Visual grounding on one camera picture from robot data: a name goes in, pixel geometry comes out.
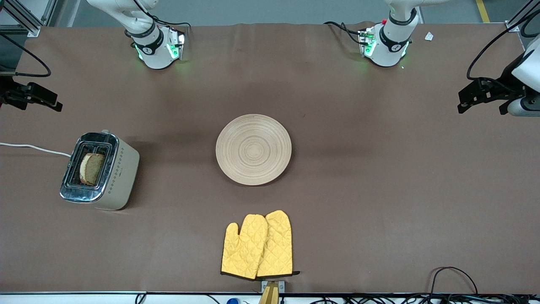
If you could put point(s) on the grey metal mounting plate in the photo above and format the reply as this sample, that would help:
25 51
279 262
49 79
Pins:
282 286

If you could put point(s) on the cream and chrome toaster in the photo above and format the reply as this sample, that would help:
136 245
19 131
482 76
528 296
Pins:
120 177

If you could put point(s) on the aluminium frame profile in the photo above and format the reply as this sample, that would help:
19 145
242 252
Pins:
512 27
33 30

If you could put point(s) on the brown table cover sheet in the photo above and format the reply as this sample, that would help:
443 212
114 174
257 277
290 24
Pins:
337 236

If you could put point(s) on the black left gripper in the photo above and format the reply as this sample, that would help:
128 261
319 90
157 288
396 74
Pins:
505 84

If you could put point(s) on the metal base connector bracket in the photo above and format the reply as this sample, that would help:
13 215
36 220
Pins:
365 42
179 42

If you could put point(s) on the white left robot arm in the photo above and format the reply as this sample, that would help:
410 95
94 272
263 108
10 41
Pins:
390 50

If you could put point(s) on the round light wooden plate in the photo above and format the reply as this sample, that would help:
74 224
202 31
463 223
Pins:
253 150

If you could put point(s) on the small white paper tag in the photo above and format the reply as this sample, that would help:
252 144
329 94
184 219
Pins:
429 36

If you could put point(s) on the slice of brown toast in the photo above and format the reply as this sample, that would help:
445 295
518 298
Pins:
92 169

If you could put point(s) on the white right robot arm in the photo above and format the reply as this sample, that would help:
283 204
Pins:
154 50

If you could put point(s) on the yellow quilted oven mitt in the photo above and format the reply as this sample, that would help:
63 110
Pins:
278 245
244 249

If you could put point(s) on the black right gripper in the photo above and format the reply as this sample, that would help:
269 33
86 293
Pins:
9 91

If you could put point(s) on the wooden beam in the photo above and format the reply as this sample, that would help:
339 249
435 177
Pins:
269 295

